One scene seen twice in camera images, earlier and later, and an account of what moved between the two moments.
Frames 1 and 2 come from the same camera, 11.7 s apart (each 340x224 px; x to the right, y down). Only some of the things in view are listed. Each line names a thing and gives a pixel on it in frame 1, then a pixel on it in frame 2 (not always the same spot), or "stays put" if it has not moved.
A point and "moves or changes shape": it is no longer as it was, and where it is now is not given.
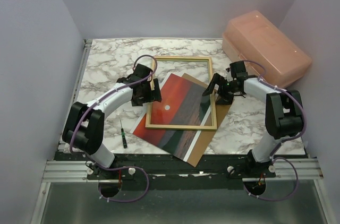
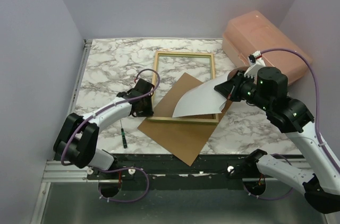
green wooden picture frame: [213, 127] → [214, 121]
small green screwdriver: [124, 137] stays put
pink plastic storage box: [254, 36] stays put
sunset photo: [182, 103] moves or changes shape
